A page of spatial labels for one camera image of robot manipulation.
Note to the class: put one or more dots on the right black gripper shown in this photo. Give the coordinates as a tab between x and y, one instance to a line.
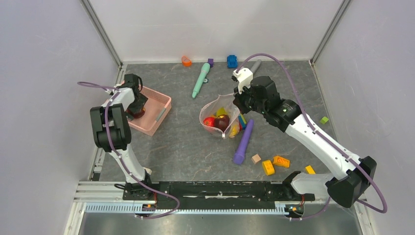
238	100

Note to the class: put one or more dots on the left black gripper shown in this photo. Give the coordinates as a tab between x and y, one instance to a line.
142	101

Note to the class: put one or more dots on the dark red mangosteen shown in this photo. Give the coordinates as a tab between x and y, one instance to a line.
131	115
222	122

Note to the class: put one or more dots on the yellow starfruit toy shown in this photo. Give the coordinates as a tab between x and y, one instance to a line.
221	111

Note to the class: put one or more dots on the yellow pear toy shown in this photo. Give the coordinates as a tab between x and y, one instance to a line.
234	130

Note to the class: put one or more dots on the clear zip top bag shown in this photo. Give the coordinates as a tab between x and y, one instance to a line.
210	109

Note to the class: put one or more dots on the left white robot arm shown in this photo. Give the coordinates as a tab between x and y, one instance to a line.
137	178

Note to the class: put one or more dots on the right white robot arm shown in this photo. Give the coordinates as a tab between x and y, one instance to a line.
346	181

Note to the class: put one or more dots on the multicolour brick stack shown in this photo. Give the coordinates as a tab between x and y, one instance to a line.
242	122

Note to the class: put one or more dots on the pink plastic basket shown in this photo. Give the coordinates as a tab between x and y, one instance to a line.
155	113

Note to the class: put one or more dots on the blue toy car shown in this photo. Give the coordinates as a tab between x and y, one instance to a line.
232	61

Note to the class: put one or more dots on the orange semicircle block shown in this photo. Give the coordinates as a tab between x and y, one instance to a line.
186	61

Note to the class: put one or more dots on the purple cube block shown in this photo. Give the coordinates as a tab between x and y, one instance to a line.
210	62

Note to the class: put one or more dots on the tan wooden cube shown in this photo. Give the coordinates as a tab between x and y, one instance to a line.
256	159

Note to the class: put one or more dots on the mint green toy microphone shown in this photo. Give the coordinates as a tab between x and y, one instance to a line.
200	80

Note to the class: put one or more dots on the purple toy microphone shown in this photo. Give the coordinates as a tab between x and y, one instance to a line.
240	153

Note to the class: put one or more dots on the orange toy brick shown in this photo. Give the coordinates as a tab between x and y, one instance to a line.
281	161

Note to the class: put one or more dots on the lime green cube block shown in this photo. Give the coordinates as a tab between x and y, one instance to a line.
324	120

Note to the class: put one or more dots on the yellow toy brick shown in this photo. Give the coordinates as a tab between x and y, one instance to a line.
268	167

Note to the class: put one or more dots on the yellow flat block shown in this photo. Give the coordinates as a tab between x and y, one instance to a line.
309	170

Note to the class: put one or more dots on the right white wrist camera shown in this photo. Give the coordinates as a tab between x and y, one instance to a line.
243	77

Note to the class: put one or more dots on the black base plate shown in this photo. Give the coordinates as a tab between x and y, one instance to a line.
216	195

